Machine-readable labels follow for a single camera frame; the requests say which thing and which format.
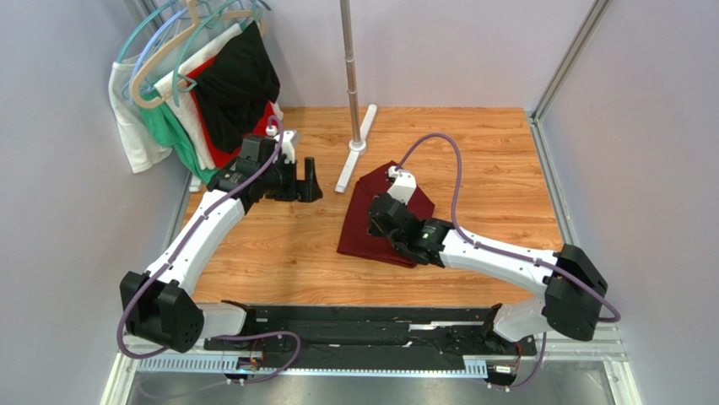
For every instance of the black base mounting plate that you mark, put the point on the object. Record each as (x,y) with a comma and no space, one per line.
(371,338)

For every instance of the light blue clothes hanger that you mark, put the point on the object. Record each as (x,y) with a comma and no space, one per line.
(159,38)

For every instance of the teal clothes hanger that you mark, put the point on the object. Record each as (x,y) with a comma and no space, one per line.
(192,40)

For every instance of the dark red cloth napkin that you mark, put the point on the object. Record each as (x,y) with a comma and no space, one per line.
(354,239)

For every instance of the white shirt on hanger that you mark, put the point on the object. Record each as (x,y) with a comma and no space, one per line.
(141,150)

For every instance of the aluminium corner post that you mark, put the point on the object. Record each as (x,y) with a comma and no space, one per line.
(569,59)

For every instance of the red shirt on hanger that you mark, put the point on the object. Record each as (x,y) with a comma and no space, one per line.
(220,157)

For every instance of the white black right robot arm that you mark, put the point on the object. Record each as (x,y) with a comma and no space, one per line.
(567,288)

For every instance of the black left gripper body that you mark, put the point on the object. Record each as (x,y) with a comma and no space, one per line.
(280,182)

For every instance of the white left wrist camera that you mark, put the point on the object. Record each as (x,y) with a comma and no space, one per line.
(288,142)

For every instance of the black shirt on hanger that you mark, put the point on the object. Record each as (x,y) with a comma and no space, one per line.
(233,92)

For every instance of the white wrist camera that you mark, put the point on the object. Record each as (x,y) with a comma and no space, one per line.
(288,142)
(403,184)

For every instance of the metal pole white base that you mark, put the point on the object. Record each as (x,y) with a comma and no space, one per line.
(360,129)

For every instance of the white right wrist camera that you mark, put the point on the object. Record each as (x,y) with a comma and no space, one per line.
(403,184)

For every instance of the aluminium frame rail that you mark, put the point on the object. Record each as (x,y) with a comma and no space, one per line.
(562,372)

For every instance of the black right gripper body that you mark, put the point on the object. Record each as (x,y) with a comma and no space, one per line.
(383,213)

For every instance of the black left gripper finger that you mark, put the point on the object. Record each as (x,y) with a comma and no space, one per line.
(308,192)
(310,170)

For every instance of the green shirt on hanger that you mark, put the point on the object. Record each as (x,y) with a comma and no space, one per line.
(167,131)

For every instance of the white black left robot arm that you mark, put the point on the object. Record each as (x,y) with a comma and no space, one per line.
(157,303)

